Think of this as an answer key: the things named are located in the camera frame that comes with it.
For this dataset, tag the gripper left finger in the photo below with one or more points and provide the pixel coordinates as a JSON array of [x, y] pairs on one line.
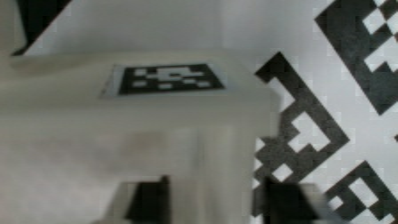
[[141, 203]]

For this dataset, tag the white fiducial marker sheet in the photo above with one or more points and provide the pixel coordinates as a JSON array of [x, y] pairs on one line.
[[318, 47]]

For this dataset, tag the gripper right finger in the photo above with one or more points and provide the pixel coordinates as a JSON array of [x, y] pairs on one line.
[[295, 204]]

